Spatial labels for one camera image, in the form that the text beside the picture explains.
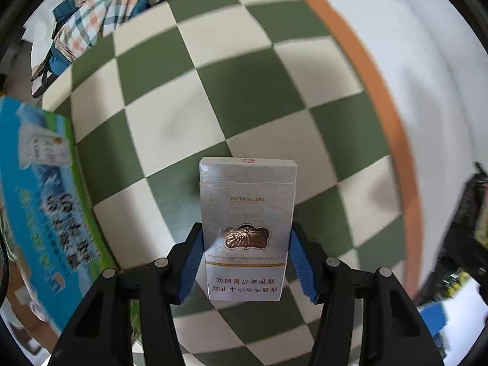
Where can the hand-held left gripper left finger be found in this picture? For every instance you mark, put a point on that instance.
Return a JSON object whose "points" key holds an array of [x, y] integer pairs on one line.
{"points": [[190, 263]]}

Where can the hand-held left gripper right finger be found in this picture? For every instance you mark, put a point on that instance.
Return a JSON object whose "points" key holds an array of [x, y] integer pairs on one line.
{"points": [[301, 263]]}

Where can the silver cigarette box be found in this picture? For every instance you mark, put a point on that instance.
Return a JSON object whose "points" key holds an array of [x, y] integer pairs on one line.
{"points": [[246, 213]]}

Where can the cardboard box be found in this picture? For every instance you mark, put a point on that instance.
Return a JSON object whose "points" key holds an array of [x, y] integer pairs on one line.
{"points": [[49, 206]]}

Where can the green checkered tablecloth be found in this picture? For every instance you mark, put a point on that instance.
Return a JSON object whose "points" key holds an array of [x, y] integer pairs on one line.
{"points": [[247, 84]]}

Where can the plaid blanket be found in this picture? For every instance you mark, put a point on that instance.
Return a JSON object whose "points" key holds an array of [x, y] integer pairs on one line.
{"points": [[87, 19]]}

